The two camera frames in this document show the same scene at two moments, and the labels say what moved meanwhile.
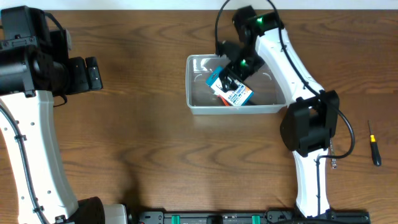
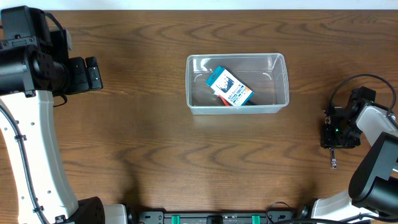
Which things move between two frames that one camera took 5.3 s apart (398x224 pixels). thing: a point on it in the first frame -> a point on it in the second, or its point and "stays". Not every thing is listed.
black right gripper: [232, 76] -> [334, 142]
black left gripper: [78, 75] stays
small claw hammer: [251, 102] stays
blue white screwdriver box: [237, 96] stays
